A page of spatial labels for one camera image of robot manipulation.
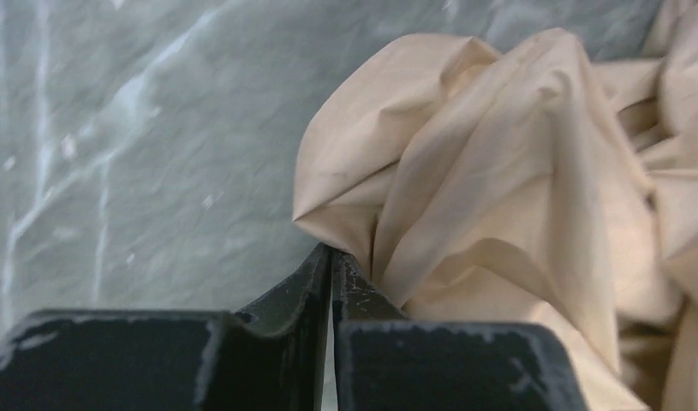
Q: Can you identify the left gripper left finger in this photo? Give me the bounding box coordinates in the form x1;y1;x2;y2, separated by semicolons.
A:
0;245;331;410

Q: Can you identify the beige and black umbrella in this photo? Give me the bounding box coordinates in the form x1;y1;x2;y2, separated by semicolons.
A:
293;1;698;410

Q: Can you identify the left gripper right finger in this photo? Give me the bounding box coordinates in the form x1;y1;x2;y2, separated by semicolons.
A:
331;251;587;410

